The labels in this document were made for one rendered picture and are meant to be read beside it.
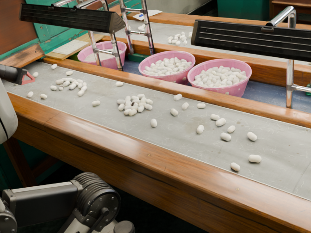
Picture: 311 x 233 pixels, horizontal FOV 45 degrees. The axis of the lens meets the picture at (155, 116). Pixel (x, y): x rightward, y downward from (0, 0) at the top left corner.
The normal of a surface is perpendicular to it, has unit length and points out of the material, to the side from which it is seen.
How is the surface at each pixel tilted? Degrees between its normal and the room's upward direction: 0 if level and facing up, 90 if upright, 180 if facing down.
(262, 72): 90
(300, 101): 0
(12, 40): 90
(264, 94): 0
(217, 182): 0
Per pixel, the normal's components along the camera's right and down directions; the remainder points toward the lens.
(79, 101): -0.16, -0.83
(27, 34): 0.77, 0.23
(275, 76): -0.62, 0.51
